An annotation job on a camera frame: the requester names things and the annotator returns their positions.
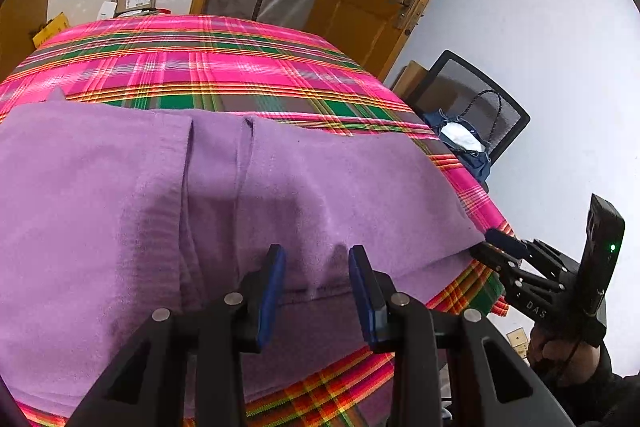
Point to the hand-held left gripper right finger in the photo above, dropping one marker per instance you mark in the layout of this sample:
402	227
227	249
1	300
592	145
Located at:
362	302

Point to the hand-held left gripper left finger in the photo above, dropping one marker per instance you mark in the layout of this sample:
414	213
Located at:
272	299

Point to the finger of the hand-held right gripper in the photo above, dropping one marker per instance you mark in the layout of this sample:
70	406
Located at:
505	239
492	257

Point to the purple fleece garment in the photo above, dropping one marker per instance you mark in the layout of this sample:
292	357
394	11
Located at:
125	207

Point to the person's right forearm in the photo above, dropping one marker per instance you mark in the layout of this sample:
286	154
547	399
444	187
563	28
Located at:
610	397

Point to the person's right hand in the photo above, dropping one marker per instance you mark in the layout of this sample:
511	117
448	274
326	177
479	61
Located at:
565	357

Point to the blue denim bag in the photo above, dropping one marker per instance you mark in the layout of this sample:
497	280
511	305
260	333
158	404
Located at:
475	164

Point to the white crumpled cloth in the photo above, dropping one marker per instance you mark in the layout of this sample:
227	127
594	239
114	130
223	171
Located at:
462	137

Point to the black mesh office chair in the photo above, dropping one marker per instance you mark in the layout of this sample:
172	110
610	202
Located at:
470	77

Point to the brown leaning board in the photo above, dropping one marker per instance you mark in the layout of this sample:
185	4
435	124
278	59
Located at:
410	79

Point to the pink plaid blanket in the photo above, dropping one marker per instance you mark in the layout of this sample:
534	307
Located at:
200	57

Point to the red container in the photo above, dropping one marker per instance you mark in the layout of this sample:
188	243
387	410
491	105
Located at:
161	11

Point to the small white box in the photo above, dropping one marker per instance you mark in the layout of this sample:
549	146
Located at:
106	10

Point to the yellow printed bag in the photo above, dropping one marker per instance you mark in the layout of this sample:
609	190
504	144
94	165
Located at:
50	32

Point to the wooden wardrobe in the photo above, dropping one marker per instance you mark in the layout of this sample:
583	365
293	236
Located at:
20	7

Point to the wall socket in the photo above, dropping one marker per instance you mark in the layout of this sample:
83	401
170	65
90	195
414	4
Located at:
517	342

